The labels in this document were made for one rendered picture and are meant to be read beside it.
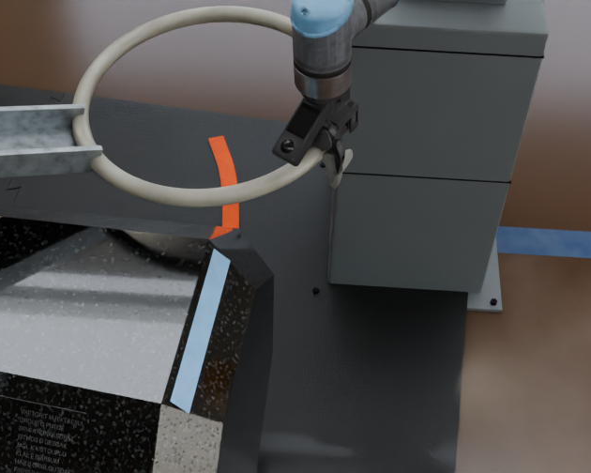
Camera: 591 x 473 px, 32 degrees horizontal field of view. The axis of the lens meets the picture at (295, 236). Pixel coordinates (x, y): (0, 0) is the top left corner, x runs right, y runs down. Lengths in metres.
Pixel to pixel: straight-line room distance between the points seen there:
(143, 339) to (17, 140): 0.42
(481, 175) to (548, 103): 0.94
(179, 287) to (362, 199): 0.86
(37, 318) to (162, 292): 0.20
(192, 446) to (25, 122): 0.62
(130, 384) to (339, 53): 0.58
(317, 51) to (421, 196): 0.95
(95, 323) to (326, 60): 0.54
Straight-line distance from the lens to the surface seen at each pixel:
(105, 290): 1.71
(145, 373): 1.61
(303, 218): 2.85
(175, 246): 1.76
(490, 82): 2.23
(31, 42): 3.49
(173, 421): 1.60
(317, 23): 1.54
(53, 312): 1.70
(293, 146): 1.66
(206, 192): 1.69
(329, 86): 1.61
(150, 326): 1.66
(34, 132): 1.85
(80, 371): 1.62
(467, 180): 2.42
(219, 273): 1.75
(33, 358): 1.65
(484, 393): 2.58
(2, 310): 1.72
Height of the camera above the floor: 2.14
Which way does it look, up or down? 49 degrees down
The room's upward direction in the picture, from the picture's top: 2 degrees clockwise
